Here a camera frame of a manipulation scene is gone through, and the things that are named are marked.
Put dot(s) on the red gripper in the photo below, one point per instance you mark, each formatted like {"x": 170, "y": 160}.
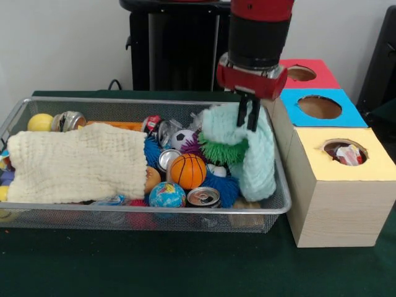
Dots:
{"x": 253, "y": 83}

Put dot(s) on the green spiky ball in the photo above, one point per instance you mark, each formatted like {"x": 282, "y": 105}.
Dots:
{"x": 223, "y": 151}

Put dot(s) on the mint waffle cloth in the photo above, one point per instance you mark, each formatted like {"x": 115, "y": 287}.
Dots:
{"x": 260, "y": 161}

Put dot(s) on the multicoloured patterned cloth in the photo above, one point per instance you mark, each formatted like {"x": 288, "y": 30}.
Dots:
{"x": 349, "y": 154}

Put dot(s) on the cream waffle cloth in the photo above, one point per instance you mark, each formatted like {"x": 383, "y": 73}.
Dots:
{"x": 68, "y": 164}

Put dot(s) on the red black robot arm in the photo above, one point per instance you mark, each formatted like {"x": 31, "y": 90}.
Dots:
{"x": 260, "y": 31}

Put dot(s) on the wooden box with three holes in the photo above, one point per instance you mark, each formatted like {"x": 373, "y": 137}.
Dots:
{"x": 334, "y": 204}

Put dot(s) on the shallow clear mesh bin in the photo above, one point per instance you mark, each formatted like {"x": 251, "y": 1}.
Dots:
{"x": 124, "y": 219}

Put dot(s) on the purple spiky ball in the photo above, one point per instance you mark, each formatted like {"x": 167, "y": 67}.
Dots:
{"x": 193, "y": 147}

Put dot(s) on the small soccer ball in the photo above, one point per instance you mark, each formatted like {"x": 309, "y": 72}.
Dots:
{"x": 182, "y": 139}

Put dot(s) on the blue spiky ball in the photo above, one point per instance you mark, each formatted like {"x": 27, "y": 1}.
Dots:
{"x": 224, "y": 189}

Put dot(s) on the orange toy basketball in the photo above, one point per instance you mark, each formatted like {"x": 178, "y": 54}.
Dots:
{"x": 188, "y": 171}

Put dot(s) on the flattened silver can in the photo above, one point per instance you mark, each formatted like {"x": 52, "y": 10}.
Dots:
{"x": 204, "y": 197}

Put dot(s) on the blue globe ball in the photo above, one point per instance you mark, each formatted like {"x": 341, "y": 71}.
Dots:
{"x": 167, "y": 195}

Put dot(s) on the crushed silver drink can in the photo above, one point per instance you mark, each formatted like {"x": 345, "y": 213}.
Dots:
{"x": 69, "y": 121}

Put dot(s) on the yellow ball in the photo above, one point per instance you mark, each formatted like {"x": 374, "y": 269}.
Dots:
{"x": 40, "y": 122}

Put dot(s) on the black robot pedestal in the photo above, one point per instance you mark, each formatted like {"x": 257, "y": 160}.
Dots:
{"x": 173, "y": 49}

